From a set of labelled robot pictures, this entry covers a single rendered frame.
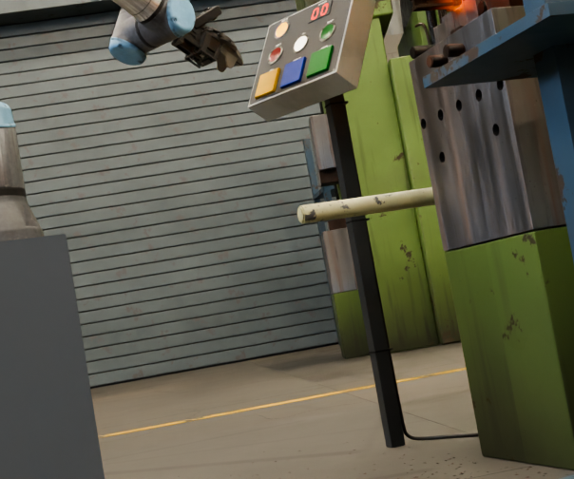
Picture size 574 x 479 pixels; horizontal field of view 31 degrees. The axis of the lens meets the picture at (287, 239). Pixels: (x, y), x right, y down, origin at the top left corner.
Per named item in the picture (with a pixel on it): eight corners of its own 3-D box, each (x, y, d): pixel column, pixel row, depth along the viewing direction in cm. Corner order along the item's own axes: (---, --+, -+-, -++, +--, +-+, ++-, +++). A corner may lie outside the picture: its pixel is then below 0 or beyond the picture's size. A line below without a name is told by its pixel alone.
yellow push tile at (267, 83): (272, 90, 271) (278, 67, 274) (254, 97, 276) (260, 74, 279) (277, 93, 272) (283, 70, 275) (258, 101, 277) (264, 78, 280)
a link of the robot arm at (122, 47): (128, 37, 236) (142, -5, 241) (98, 52, 243) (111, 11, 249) (159, 60, 242) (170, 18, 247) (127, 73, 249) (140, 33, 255)
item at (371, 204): (305, 223, 244) (301, 201, 245) (298, 227, 249) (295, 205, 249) (467, 201, 259) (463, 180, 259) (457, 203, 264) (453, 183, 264)
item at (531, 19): (549, 15, 147) (547, 2, 147) (424, 88, 184) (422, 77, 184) (715, 3, 157) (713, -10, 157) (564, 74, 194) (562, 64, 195)
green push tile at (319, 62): (326, 68, 257) (332, 43, 260) (305, 77, 262) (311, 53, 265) (331, 72, 258) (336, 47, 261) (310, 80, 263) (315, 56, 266)
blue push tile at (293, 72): (298, 79, 264) (304, 56, 267) (279, 87, 269) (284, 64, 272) (303, 83, 265) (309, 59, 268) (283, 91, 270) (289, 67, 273)
